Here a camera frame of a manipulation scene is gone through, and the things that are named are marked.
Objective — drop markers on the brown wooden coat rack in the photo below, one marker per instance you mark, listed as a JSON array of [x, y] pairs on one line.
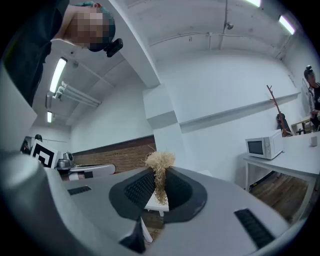
[[275, 102]]

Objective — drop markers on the black head camera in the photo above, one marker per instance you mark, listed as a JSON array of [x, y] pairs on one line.
[[113, 47]]

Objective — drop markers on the yellow bristle brush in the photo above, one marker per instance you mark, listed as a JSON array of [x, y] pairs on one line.
[[160, 162]]

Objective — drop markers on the ceiling dome camera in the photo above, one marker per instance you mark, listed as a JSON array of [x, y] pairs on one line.
[[229, 25]]

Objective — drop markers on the white mug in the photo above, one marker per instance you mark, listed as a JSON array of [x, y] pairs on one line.
[[313, 141]]

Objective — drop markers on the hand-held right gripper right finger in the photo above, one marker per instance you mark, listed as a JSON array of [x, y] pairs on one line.
[[212, 225]]

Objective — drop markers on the white microwave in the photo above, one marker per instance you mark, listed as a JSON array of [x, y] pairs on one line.
[[265, 147]]

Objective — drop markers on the long white table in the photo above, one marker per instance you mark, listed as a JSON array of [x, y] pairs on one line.
[[297, 160]]

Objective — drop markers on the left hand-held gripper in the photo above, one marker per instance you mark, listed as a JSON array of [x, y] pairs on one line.
[[43, 155]]

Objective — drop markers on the white ceiling pipes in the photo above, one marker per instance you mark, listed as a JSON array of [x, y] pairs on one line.
[[80, 96]]

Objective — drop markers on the black hanging bag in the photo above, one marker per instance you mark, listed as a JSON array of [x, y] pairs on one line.
[[282, 123]]

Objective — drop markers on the light wooden desk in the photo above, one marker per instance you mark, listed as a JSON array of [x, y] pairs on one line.
[[301, 122]]

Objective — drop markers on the ceiling tube light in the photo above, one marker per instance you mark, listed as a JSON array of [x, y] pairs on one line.
[[58, 75], [253, 2], [286, 24], [49, 117]]

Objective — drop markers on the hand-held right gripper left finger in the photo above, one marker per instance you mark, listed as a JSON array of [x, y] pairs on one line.
[[87, 212]]

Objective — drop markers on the person's head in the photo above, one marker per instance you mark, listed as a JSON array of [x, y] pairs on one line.
[[85, 27]]

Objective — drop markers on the person's black clothing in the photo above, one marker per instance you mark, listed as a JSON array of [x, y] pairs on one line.
[[30, 45]]

